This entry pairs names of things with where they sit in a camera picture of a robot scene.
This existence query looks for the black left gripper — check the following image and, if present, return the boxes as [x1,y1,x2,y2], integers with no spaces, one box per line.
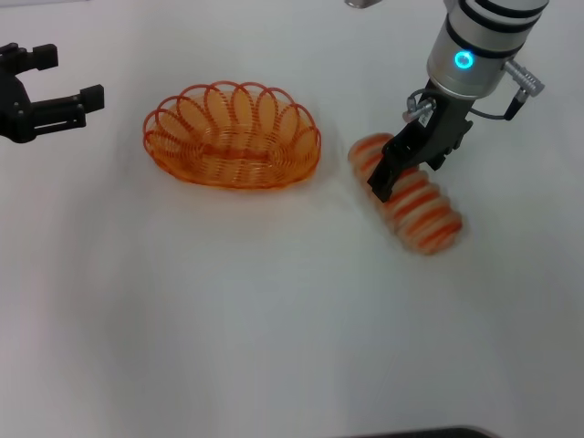
[0,42,106,145]

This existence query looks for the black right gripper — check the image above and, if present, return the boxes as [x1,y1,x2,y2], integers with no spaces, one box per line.
[367,80,475,204]

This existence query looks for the orange cream striped bread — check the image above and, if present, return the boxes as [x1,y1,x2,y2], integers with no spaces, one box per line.
[347,131,464,258]

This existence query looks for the orange wire basket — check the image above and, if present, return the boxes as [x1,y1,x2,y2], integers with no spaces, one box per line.
[142,80,322,191]

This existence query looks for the small silver plug connector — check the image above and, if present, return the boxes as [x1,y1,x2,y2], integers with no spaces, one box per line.
[403,98,435,123]

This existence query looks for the large silver plug connector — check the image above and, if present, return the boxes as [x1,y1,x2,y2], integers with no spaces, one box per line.
[504,58,547,95]

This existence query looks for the dark curved edge object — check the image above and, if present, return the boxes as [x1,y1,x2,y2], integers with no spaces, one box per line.
[350,425,494,438]

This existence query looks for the thin grey cable loop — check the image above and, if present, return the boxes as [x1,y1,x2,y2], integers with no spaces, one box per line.
[407,88,433,113]

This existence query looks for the thin black cable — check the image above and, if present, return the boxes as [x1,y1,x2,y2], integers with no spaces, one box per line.
[469,86,530,121]

